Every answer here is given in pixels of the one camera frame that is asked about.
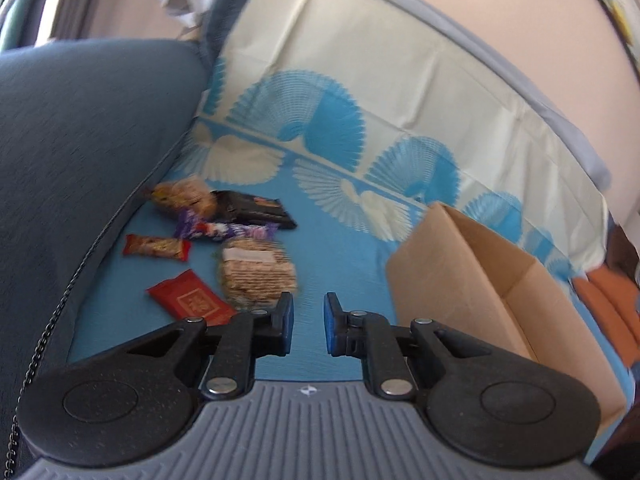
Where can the purple white candy packet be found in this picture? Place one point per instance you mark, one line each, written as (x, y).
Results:
(220, 230)

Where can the brown cardboard box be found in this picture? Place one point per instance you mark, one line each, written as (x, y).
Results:
(440, 270)

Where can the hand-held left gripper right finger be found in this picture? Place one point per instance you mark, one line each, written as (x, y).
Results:
(332, 325)

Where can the orange cushion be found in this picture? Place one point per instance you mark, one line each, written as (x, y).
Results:
(607, 310)

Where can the red packet gold print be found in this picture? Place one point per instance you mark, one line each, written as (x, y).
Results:
(192, 300)

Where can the brown cloth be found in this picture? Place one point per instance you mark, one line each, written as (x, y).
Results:
(625, 247)

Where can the black snack bar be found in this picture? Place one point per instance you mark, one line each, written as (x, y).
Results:
(255, 210)

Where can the clear nut brittle packet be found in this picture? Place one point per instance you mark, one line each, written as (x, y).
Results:
(257, 272)

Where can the grey curtain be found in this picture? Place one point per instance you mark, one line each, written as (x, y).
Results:
(45, 5)

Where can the golden peanut candy packet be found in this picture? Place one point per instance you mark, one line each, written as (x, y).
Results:
(182, 197)

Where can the blue cream fan print cloth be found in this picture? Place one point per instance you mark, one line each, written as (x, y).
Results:
(350, 85)

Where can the orange red snack bar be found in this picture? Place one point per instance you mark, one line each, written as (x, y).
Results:
(157, 247)

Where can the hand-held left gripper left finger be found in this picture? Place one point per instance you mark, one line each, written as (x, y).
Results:
(285, 325)

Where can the light grey cover sheet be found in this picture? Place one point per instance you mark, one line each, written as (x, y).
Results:
(500, 75)

